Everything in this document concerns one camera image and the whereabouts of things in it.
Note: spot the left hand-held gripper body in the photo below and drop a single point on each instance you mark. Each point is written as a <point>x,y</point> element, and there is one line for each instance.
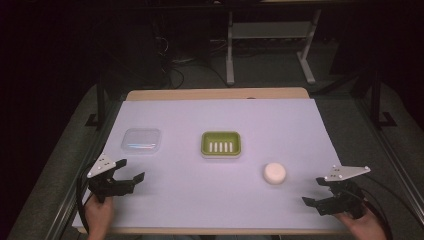
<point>103,186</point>

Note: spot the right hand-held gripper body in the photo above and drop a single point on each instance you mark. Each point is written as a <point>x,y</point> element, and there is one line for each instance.
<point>343,200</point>

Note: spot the clear plastic lid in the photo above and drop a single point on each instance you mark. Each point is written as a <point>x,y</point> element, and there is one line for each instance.
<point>141,141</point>

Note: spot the round white soap bar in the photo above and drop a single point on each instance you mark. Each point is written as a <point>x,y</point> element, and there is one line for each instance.
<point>274,172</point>

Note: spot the green soap dish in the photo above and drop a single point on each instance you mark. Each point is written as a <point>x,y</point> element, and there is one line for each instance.
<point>221,144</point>

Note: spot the person's left hand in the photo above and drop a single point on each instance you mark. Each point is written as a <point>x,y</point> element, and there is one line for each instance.
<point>99,216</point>

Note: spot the person's right hand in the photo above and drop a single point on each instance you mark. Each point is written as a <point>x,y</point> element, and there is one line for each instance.
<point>365,228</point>

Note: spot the black metal stand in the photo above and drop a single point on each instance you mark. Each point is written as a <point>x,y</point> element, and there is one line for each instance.
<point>100,110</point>
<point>376,100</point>

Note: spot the white table sheet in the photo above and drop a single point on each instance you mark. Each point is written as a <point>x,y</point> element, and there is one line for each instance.
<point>213,200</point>

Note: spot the aluminium side rail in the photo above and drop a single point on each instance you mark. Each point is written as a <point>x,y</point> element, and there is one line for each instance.
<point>80,173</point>
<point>393,166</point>

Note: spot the white metal desk frame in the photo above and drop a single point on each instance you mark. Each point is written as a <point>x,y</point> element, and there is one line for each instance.
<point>271,30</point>

